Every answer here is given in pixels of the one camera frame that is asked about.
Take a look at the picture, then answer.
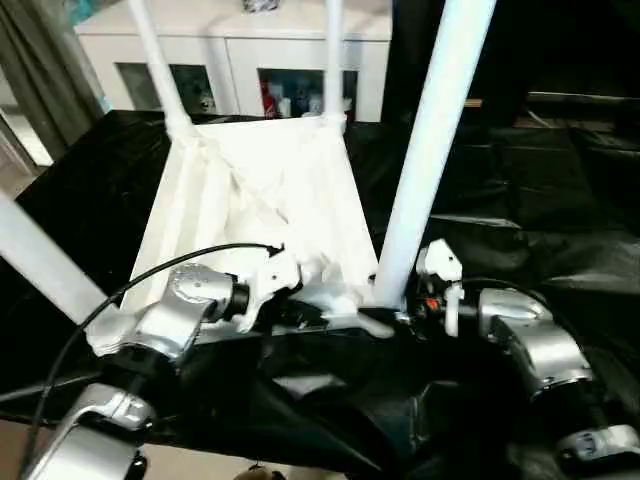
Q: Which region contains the white plastic table top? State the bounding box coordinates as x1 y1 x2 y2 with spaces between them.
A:
84 115 401 359

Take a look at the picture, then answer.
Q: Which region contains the black mat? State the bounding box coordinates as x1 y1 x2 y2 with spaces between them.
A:
0 108 640 480

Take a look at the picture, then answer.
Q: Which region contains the dark robot body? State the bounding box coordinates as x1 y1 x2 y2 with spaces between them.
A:
237 462 286 480

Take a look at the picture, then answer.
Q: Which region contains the white glass-door cabinet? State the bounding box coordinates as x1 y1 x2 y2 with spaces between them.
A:
74 0 394 122

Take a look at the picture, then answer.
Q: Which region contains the black cabinet gold label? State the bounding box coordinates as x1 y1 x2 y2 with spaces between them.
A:
382 0 531 131

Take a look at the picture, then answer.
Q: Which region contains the grey curtain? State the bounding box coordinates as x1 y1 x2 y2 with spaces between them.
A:
0 0 109 166

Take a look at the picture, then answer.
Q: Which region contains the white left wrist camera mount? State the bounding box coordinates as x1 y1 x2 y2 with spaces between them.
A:
234 244 304 334

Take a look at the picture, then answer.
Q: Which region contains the grey door frame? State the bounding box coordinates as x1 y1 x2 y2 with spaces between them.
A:
0 107 54 171

